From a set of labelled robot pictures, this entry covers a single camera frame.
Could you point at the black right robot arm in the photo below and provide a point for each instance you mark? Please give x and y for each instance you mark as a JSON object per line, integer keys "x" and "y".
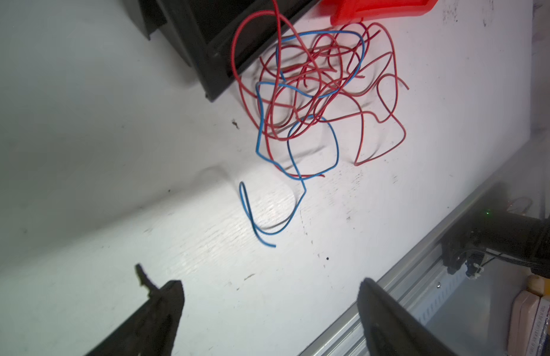
{"x": 524, "y": 239}

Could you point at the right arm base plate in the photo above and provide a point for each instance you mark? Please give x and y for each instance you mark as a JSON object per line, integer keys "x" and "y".
{"x": 467, "y": 243}

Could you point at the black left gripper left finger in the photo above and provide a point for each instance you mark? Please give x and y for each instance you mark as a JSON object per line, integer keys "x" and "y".
{"x": 152, "y": 328}

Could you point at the stacked books beside table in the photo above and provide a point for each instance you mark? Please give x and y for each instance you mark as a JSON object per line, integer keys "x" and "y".
{"x": 529, "y": 327}

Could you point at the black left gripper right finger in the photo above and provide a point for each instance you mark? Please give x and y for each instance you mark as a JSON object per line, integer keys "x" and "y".
{"x": 389, "y": 329}

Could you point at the aluminium rail frame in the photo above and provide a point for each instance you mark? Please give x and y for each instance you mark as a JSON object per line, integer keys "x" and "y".
{"x": 471, "y": 321}

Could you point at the red plastic bin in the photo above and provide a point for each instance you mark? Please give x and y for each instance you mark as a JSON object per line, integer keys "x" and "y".
{"x": 341, "y": 12}

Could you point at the white ventilation grille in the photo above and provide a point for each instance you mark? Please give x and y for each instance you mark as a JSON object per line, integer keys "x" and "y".
{"x": 432, "y": 302}

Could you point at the black plastic bin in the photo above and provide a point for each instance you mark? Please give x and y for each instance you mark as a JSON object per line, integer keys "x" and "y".
{"x": 204, "y": 33}

